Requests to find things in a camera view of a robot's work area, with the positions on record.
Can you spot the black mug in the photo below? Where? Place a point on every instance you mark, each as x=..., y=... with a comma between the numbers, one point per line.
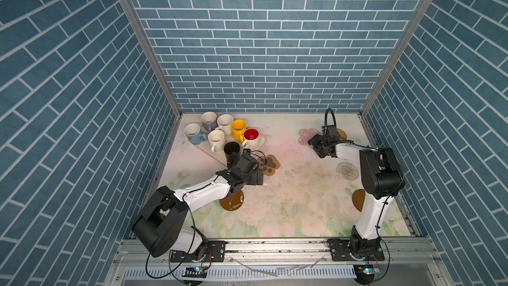
x=232, y=151

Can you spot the pink flower coaster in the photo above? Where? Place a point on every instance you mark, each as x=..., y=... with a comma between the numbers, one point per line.
x=306, y=134

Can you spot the woven rattan coaster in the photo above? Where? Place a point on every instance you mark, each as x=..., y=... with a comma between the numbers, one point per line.
x=342, y=134

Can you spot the plain white mug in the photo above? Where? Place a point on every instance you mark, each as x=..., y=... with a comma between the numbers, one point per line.
x=217, y=140

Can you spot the multicolour stitched round coaster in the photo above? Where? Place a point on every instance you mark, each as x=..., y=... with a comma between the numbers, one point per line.
x=347, y=171

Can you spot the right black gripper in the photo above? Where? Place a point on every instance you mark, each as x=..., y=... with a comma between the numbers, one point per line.
x=314, y=142

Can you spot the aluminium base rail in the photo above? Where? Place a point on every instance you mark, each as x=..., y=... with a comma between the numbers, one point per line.
x=397, y=250

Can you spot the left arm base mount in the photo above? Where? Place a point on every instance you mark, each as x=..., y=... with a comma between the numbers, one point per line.
x=212, y=251

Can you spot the white mug red inside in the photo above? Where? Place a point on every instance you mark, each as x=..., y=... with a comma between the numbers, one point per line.
x=251, y=138

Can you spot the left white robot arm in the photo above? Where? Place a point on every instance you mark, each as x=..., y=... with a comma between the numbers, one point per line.
x=159, y=224

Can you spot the brown paw coaster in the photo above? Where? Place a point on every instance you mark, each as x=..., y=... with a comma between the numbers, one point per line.
x=269, y=165

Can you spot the brown round coaster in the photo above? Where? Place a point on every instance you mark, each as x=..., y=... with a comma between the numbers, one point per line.
x=358, y=199
x=232, y=202

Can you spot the purple mug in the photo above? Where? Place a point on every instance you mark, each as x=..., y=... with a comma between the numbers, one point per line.
x=209, y=121

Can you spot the blue mug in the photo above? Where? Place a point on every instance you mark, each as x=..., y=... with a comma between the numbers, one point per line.
x=194, y=134

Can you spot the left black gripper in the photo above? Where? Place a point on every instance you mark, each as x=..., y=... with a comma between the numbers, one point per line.
x=254, y=177

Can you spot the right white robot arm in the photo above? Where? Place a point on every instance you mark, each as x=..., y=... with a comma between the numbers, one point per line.
x=380, y=176

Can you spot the white speckled mug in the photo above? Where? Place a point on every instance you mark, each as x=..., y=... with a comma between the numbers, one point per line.
x=224, y=123

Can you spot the yellow mug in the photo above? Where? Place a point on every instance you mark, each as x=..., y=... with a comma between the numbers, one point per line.
x=238, y=127

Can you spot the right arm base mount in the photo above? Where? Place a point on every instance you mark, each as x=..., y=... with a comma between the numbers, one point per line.
x=355, y=250

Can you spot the beige serving tray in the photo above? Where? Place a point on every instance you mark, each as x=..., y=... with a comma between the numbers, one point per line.
x=220, y=156

